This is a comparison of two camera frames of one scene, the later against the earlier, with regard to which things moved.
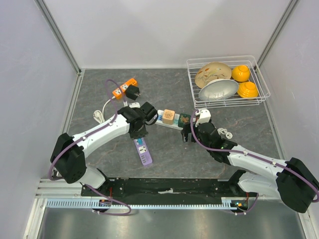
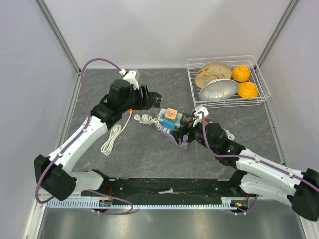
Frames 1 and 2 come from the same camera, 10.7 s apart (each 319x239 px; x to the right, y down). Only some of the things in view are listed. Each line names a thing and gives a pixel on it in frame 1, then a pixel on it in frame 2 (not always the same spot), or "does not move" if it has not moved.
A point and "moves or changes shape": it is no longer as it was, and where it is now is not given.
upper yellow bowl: x=240 y=73 does not move
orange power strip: x=118 y=93 moves or changes shape
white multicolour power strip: x=159 y=121 moves or changes shape
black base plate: x=163 y=188 does not move
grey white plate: x=218 y=89 does not move
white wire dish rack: x=226 y=82 does not move
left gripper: x=140 y=134 → x=144 y=102
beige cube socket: x=168 y=116 moves or changes shape
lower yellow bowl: x=247 y=90 does not move
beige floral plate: x=212 y=70 does not move
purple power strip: x=143 y=152 → x=168 y=133
